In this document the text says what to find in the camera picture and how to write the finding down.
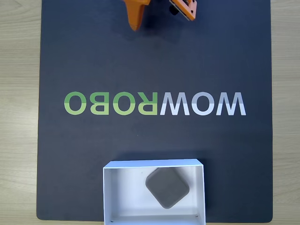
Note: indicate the grey square USB hub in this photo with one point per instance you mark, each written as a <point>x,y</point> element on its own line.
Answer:
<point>167,187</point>

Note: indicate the white cardboard box bin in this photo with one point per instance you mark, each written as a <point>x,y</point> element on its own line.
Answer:
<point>126,194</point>

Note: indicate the dark grey WOWROBO mat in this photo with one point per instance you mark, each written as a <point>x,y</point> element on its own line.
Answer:
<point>93,58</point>

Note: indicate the orange camera mount box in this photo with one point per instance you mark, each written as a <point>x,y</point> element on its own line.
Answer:
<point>187,9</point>

